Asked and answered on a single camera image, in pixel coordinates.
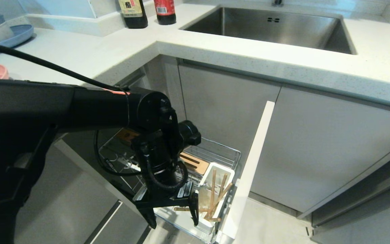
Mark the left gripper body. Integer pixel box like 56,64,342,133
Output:
132,144,199,209

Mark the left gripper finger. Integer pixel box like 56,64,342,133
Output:
188,192,200,227
139,206,157,229

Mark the white pull-out drawer front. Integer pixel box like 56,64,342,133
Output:
219,100,276,244

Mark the wooden knife holder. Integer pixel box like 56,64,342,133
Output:
179,152,210,176

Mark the white utensil holder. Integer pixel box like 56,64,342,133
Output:
195,162,236,235

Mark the grey cabinet door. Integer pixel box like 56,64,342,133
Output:
177,64,282,180
250,86,390,218

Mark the dark vinegar bottle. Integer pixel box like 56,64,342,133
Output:
118,0,149,29

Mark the red label sauce bottle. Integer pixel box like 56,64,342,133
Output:
153,0,177,25

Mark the grey cabinet drawer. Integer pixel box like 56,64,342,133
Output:
311,136,390,244

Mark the stainless steel sink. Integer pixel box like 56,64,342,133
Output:
181,5,357,55

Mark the blue plate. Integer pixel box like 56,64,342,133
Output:
0,24,34,56

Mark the wire pull-out dish rack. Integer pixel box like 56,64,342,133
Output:
97,128,242,244

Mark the black cable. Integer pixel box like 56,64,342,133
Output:
93,130,142,177
0,42,130,93

